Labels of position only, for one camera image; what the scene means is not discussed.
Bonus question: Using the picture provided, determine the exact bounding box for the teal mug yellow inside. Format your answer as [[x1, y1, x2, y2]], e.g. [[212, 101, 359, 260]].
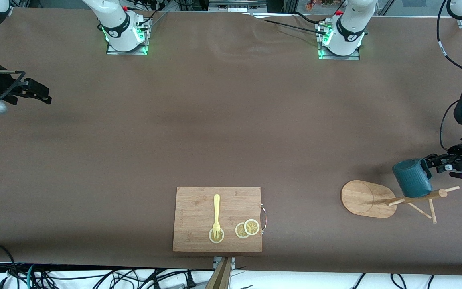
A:
[[392, 159, 433, 198]]

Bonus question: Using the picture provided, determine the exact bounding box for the wooden cup rack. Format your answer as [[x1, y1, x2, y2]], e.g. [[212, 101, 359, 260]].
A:
[[340, 180, 460, 224]]

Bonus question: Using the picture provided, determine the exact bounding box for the lemon slice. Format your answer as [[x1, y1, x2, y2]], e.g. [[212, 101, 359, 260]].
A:
[[244, 219, 260, 236], [209, 227, 225, 244], [235, 222, 251, 239]]

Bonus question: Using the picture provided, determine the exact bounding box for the orange objects pile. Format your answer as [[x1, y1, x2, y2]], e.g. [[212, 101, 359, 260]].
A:
[[305, 0, 346, 11]]

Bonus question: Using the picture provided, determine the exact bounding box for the yellow plastic fork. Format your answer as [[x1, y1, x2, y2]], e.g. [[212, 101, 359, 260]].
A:
[[213, 194, 221, 240]]

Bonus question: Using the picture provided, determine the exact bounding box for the white power strip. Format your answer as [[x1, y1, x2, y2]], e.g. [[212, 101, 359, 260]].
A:
[[208, 0, 268, 13]]

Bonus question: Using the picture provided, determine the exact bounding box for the wooden stand leg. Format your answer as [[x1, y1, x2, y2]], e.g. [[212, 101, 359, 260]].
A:
[[205, 257, 233, 289]]

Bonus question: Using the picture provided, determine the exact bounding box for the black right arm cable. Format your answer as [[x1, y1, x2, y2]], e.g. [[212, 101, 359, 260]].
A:
[[0, 70, 26, 113]]

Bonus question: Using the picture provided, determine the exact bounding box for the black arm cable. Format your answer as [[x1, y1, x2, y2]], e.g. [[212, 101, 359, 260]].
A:
[[436, 0, 462, 152], [0, 70, 26, 113]]

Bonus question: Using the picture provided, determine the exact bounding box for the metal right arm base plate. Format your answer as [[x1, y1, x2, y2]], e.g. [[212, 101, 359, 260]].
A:
[[106, 18, 150, 56]]

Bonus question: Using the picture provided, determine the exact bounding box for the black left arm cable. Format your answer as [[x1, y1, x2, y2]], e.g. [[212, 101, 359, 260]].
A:
[[436, 0, 462, 152]]

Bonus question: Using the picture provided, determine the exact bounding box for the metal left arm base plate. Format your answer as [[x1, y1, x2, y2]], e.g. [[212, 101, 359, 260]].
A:
[[316, 22, 361, 61]]

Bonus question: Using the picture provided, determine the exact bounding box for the short black table cable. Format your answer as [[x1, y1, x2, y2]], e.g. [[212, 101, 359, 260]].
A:
[[292, 11, 328, 26]]

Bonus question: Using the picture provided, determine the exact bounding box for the long black table cable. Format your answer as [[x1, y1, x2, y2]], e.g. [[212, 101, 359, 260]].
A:
[[251, 14, 330, 37]]

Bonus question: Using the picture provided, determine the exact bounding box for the bamboo cutting board metal handle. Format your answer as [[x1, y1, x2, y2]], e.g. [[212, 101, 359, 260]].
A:
[[172, 186, 267, 253]]

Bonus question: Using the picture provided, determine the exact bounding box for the metal bracket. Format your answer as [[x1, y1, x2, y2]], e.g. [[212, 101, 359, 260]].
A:
[[213, 257, 236, 270]]

